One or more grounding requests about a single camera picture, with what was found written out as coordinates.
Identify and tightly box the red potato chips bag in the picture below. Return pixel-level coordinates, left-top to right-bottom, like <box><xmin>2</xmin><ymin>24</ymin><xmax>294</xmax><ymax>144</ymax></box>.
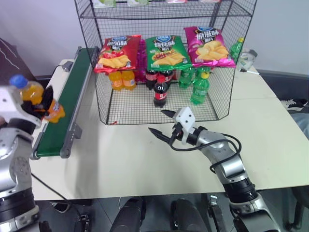
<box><xmin>93</xmin><ymin>34</ymin><xmax>142</xmax><ymax>74</ymax></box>

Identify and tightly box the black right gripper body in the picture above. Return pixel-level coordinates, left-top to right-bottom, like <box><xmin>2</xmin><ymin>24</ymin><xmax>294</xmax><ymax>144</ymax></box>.
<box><xmin>170</xmin><ymin>122</ymin><xmax>185</xmax><ymax>144</ymax></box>

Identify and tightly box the shiny magenta snack bag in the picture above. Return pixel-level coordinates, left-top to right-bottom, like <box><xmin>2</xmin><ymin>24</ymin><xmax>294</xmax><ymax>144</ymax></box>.
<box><xmin>134</xmin><ymin>39</ymin><xmax>148</xmax><ymax>83</ymax></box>

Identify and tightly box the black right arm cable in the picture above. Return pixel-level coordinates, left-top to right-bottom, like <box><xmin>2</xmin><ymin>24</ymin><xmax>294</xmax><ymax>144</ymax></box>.
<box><xmin>169</xmin><ymin>133</ymin><xmax>242</xmax><ymax>173</ymax></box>

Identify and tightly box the black wire mesh rack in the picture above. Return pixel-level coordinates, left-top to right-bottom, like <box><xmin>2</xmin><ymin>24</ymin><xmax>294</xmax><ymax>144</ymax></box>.
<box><xmin>73</xmin><ymin>0</ymin><xmax>258</xmax><ymax>126</ymax></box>

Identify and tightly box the green potato chips bag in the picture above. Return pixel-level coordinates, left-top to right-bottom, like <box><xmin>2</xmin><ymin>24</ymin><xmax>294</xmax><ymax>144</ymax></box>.
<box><xmin>144</xmin><ymin>35</ymin><xmax>193</xmax><ymax>71</ymax></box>

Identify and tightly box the green conveyor belt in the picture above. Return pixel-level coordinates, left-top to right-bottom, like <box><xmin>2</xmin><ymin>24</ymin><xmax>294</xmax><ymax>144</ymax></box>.
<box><xmin>30</xmin><ymin>46</ymin><xmax>101</xmax><ymax>160</ymax></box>

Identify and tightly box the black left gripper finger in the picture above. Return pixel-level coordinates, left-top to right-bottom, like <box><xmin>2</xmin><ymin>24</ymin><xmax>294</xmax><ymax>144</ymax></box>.
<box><xmin>42</xmin><ymin>86</ymin><xmax>56</xmax><ymax>109</ymax></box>
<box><xmin>33</xmin><ymin>108</ymin><xmax>51</xmax><ymax>121</ymax></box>

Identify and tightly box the dark brown bag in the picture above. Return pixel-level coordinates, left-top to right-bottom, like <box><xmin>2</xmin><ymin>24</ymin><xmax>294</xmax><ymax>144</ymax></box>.
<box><xmin>0</xmin><ymin>37</ymin><xmax>47</xmax><ymax>94</ymax></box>

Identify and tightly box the cola bottle red label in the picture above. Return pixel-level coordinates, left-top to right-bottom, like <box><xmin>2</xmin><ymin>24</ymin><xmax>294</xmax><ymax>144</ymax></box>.
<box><xmin>144</xmin><ymin>68</ymin><xmax>159</xmax><ymax>91</ymax></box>
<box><xmin>161</xmin><ymin>68</ymin><xmax>177</xmax><ymax>86</ymax></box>

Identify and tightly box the magenta potato chips bag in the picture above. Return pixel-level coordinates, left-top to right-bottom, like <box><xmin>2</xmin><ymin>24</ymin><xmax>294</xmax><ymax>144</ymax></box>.
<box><xmin>183</xmin><ymin>26</ymin><xmax>236</xmax><ymax>68</ymax></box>

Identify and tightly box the black and white sneaker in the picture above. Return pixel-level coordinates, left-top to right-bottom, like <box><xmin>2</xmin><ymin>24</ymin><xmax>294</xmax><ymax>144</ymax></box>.
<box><xmin>281</xmin><ymin>98</ymin><xmax>309</xmax><ymax>112</ymax></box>

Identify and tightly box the blue jeans leg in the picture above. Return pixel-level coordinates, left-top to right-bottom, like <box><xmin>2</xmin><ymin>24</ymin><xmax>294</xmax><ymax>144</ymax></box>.
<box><xmin>291</xmin><ymin>113</ymin><xmax>309</xmax><ymax>140</ymax></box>

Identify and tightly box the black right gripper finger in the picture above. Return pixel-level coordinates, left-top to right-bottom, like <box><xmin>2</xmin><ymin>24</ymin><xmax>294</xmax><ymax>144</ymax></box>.
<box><xmin>160</xmin><ymin>109</ymin><xmax>179</xmax><ymax>119</ymax></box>
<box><xmin>148</xmin><ymin>127</ymin><xmax>173</xmax><ymax>144</ymax></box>

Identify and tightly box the black chair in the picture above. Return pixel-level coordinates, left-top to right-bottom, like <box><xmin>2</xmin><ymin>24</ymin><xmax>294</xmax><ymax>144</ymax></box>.
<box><xmin>284</xmin><ymin>185</ymin><xmax>309</xmax><ymax>231</ymax></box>

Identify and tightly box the black floor cable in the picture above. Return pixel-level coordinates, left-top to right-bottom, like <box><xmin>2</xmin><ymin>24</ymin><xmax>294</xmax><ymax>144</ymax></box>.
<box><xmin>30</xmin><ymin>173</ymin><xmax>73</xmax><ymax>202</ymax></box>

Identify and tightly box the cola bottle red cap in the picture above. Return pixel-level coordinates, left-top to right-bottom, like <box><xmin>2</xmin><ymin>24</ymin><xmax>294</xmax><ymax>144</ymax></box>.
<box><xmin>153</xmin><ymin>75</ymin><xmax>172</xmax><ymax>109</ymax></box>

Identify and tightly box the white marker pen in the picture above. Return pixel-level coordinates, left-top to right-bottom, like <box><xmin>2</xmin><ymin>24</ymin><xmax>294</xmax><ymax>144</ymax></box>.
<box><xmin>239</xmin><ymin>68</ymin><xmax>260</xmax><ymax>75</ymax></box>

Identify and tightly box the dark rounded shape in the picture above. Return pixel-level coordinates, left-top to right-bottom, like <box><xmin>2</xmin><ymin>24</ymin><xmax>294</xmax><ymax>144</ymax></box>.
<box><xmin>169</xmin><ymin>198</ymin><xmax>211</xmax><ymax>232</ymax></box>
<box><xmin>109</xmin><ymin>196</ymin><xmax>146</xmax><ymax>232</ymax></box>

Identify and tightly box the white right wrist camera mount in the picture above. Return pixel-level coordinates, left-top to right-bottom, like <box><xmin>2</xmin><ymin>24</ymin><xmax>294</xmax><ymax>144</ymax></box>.
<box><xmin>173</xmin><ymin>106</ymin><xmax>197</xmax><ymax>144</ymax></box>

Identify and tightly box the orange soda bottle blue cap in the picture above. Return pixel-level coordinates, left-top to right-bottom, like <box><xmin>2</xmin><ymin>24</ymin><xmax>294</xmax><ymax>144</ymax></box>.
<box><xmin>9</xmin><ymin>74</ymin><xmax>66</xmax><ymax>125</ymax></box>

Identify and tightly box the green soda bottle yellow cap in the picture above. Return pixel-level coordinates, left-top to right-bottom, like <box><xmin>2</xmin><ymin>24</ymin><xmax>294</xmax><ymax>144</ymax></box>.
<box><xmin>229</xmin><ymin>36</ymin><xmax>245</xmax><ymax>64</ymax></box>
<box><xmin>190</xmin><ymin>71</ymin><xmax>211</xmax><ymax>106</ymax></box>

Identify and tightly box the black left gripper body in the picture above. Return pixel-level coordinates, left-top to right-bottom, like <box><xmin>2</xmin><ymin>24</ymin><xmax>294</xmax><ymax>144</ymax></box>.
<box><xmin>20</xmin><ymin>101</ymin><xmax>42</xmax><ymax>119</ymax></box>

